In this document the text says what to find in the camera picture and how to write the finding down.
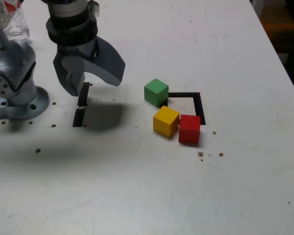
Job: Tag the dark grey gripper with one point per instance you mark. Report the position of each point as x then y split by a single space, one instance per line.
78 49

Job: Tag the green cube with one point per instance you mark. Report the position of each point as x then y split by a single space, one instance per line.
154 91

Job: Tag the yellow cube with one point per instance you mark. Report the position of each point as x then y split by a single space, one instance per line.
165 121

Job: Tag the red cube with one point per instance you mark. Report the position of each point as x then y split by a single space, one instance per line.
189 129

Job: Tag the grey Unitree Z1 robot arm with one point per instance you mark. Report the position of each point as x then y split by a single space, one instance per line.
14 61

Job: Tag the black tape square outline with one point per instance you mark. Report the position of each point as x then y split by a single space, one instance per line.
199 105

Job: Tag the black tape strip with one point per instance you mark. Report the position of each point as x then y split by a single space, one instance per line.
82 95

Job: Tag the clear plastic bottle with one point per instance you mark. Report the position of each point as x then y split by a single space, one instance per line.
17 24

